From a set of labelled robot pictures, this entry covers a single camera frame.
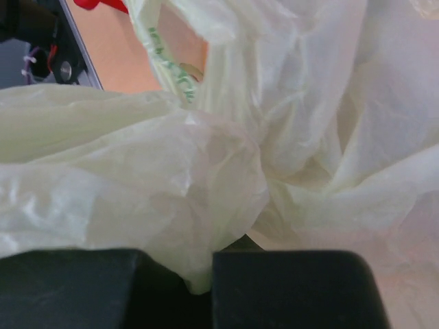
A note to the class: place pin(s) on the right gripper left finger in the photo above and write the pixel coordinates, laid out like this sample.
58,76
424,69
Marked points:
116,288

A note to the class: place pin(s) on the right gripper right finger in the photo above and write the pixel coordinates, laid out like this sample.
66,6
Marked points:
253,288

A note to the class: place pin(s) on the pale green plastic bag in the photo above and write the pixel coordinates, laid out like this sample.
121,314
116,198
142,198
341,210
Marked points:
307,125

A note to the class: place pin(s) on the red plastic tray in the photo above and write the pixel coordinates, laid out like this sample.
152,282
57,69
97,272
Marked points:
92,4

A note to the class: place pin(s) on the aluminium rail frame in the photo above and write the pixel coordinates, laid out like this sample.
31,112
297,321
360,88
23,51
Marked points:
85,73

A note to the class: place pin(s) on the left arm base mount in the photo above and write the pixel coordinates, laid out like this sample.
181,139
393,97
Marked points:
35,44

